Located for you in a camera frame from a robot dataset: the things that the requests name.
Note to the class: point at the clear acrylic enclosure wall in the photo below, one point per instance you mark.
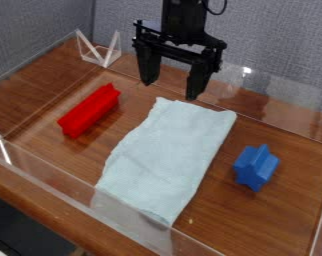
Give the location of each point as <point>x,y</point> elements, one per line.
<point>228,220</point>

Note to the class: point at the blue star-shaped block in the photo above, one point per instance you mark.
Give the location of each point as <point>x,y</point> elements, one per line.
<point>255,166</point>

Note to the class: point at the clear acrylic corner bracket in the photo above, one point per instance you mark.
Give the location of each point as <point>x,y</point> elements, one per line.
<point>99,55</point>

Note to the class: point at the red rectangular block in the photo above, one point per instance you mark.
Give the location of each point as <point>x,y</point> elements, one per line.
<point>89,110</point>

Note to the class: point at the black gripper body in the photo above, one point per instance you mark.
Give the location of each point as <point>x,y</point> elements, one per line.
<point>177,37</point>

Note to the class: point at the light blue cloth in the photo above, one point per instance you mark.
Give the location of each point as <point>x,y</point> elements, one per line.
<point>156,166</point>

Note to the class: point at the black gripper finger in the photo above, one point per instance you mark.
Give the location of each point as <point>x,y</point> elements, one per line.
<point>197,80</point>
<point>148,60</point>

